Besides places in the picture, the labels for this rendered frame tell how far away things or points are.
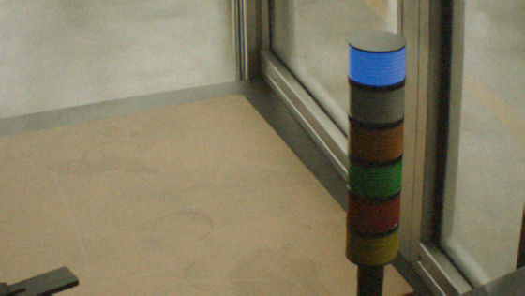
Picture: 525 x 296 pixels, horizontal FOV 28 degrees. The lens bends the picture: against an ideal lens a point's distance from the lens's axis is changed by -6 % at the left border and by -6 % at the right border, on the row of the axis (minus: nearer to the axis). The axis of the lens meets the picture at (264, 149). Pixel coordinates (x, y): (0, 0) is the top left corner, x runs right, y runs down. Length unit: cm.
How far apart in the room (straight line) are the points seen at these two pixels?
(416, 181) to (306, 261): 17
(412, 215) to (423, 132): 12
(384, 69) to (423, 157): 41
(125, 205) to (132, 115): 28
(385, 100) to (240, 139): 78
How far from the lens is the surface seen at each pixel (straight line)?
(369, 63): 81
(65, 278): 98
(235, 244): 133
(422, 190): 123
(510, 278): 50
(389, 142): 84
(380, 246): 88
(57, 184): 150
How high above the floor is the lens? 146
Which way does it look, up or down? 27 degrees down
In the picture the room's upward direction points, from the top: 1 degrees counter-clockwise
